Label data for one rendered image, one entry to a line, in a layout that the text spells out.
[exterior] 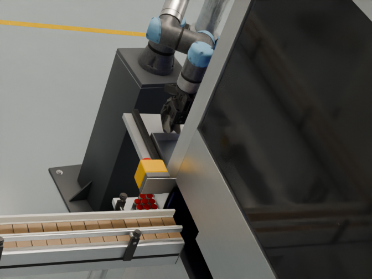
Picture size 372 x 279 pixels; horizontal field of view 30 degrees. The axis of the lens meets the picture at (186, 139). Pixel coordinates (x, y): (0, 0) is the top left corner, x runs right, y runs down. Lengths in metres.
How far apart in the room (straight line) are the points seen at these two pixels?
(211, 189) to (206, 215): 0.07
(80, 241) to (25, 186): 1.48
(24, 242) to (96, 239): 0.19
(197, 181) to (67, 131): 1.86
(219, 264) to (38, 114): 2.12
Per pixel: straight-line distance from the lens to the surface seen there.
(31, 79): 3.95
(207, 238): 1.82
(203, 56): 2.09
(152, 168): 1.96
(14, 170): 3.36
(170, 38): 2.19
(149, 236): 1.91
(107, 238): 1.87
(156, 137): 2.30
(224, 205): 1.74
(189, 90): 2.15
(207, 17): 2.63
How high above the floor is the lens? 2.27
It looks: 36 degrees down
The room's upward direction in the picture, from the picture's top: 23 degrees clockwise
